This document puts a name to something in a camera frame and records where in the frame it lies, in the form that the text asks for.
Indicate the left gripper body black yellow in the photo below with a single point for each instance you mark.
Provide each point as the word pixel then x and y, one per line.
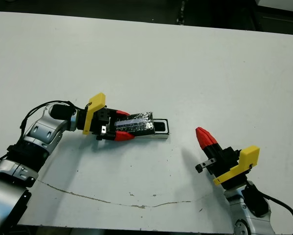
pixel 97 122

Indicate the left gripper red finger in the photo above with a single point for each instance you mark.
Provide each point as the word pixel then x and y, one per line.
pixel 122 113
pixel 123 136

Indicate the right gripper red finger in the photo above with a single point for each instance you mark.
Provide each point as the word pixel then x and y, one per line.
pixel 204 142
pixel 211 139

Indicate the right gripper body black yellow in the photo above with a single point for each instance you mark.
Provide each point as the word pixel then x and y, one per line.
pixel 227 164

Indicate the black camera box lid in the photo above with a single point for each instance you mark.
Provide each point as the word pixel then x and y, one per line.
pixel 136 123

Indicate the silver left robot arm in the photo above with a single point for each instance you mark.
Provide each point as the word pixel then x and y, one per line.
pixel 38 132

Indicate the dark metal pole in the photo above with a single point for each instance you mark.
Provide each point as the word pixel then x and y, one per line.
pixel 181 12

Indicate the white background object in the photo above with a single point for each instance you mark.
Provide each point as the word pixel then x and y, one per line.
pixel 280 5

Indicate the camera box base white inside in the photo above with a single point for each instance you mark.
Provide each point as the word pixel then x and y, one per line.
pixel 167 129

